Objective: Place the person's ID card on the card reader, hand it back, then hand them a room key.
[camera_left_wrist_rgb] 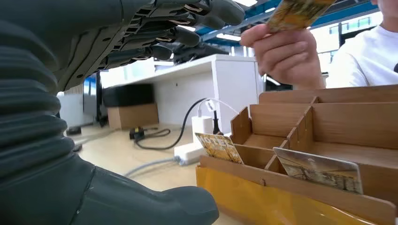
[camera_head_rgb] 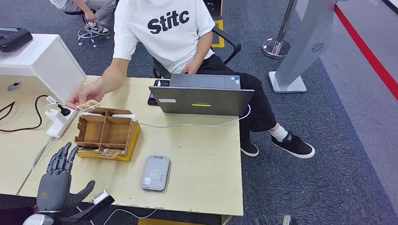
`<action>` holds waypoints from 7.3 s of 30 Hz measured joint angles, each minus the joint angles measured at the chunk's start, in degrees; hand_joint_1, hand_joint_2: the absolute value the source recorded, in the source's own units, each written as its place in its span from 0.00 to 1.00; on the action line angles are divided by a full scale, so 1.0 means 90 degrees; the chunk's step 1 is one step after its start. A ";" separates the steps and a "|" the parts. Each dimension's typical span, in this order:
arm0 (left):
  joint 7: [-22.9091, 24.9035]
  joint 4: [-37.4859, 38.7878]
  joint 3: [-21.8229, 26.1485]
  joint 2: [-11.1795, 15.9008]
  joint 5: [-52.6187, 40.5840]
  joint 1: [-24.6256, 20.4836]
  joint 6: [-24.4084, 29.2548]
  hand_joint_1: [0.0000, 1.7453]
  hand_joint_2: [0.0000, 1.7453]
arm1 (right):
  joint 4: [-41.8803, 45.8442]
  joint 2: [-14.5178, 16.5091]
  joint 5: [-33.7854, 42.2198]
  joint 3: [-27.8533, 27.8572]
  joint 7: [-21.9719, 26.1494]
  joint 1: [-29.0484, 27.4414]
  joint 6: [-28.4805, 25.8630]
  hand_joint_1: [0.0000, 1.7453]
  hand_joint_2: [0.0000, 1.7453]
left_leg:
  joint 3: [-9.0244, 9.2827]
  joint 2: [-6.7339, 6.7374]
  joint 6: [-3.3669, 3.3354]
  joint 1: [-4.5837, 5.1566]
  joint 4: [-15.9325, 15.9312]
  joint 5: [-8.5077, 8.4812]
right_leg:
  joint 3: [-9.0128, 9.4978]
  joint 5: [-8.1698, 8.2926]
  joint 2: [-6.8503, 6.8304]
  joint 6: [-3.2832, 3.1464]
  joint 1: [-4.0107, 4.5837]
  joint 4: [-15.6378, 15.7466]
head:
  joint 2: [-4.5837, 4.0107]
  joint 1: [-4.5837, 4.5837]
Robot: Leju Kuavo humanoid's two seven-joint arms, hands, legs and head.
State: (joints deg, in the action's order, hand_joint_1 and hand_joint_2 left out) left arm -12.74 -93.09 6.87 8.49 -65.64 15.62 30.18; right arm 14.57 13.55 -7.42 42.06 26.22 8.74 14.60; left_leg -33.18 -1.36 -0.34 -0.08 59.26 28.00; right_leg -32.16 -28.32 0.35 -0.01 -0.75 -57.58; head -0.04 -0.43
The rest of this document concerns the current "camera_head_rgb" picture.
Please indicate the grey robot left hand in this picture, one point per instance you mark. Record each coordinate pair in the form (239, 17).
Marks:
(54, 189)

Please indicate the person's left hand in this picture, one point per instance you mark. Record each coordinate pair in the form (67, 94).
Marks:
(191, 66)

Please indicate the person's right hand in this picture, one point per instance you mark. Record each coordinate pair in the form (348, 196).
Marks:
(88, 93)

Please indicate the patterned ID card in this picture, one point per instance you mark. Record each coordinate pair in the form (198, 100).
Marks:
(88, 106)

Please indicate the person's right forearm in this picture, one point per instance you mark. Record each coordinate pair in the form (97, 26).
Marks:
(115, 74)

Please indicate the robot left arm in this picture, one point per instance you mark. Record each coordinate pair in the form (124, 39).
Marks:
(37, 220)

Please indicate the person's left forearm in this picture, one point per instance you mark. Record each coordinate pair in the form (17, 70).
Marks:
(203, 46)

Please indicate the person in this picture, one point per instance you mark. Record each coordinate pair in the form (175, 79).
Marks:
(164, 40)
(99, 9)

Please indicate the white card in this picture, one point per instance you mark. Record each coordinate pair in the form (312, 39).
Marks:
(124, 117)

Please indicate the patterned room key card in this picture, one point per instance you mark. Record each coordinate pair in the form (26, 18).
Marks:
(111, 153)

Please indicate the grey card reader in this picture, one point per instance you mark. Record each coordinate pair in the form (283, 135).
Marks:
(155, 174)

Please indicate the black smartphone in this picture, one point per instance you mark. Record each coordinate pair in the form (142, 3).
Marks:
(161, 83)

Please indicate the grey laptop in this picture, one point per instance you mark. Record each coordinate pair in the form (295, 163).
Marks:
(202, 101)

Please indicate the white charger plug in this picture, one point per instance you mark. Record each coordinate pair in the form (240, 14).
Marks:
(51, 100)

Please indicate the cardboard divider box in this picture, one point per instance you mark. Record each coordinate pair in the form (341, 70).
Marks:
(93, 132)

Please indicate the white power strip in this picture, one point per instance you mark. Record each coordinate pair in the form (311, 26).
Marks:
(57, 125)

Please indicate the black office chair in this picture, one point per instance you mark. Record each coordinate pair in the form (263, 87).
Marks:
(231, 45)

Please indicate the white cabinet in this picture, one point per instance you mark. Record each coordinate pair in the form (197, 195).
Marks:
(46, 62)

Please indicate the chrome stool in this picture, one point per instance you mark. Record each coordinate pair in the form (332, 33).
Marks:
(85, 34)

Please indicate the black desktop device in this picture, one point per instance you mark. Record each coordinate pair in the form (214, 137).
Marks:
(14, 38)

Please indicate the grey kiosk stand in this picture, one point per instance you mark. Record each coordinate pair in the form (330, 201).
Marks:
(304, 46)

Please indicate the yellow box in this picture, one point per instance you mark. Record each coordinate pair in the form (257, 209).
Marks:
(174, 222)

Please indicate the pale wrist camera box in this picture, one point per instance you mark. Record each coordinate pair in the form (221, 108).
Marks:
(100, 197)

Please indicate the chrome stanchion post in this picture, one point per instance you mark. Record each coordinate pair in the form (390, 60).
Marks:
(276, 46)

